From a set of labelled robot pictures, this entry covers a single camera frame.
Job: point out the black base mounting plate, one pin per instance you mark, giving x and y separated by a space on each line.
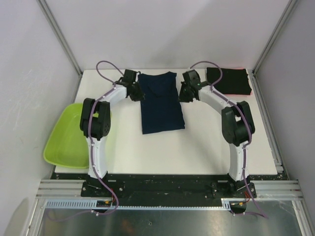
123 185

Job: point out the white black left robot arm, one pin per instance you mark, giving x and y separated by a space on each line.
95 123

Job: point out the folded black t shirt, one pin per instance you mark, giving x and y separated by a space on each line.
221 85

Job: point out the green plastic bin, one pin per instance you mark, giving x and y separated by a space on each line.
67 146

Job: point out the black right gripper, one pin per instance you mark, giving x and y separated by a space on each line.
181 98

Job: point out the left aluminium frame post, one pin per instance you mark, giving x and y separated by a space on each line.
47 12

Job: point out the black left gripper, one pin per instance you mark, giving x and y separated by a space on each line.
140 97

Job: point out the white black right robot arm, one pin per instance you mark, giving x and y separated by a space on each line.
236 124

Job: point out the aluminium frame post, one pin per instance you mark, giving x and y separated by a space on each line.
285 16
47 12

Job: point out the aluminium front frame rail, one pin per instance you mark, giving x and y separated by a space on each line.
283 190

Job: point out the navy blue t shirt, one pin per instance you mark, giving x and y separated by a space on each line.
160 109

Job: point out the right aluminium frame post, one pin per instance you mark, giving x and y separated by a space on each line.
285 16

